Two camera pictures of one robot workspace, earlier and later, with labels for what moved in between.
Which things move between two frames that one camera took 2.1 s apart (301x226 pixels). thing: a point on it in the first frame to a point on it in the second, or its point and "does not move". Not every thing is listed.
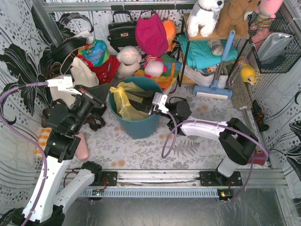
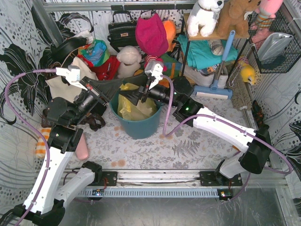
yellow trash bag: (122, 104) does not move
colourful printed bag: (96, 52) does not move
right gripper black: (147, 107) to (143, 94)
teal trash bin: (143, 128) does not move
